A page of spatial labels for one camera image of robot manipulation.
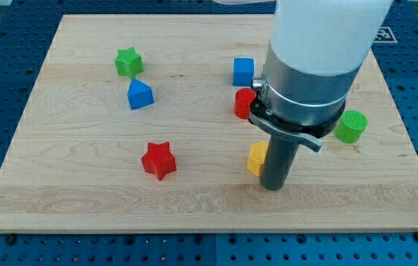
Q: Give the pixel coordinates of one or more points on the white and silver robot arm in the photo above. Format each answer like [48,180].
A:
[314,54]

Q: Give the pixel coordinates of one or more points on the red cylinder block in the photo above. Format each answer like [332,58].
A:
[244,97]

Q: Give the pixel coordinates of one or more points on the yellow hexagon block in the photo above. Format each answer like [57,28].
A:
[256,158]

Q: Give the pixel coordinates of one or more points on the red star block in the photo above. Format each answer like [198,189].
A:
[159,160]

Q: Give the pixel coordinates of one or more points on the blue cube block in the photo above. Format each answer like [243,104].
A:
[243,71]

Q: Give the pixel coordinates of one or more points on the light wooden board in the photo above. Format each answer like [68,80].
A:
[74,164]

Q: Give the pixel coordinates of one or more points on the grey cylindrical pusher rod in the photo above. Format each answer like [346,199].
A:
[277,163]

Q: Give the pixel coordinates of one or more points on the blue triangular prism block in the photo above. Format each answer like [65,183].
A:
[139,94]

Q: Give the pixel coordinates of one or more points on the green star block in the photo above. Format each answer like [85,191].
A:
[128,63]

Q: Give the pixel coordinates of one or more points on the green cylinder block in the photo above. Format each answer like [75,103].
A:
[351,125]

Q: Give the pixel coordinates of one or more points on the black white fiducial marker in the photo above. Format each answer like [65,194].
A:
[385,35]

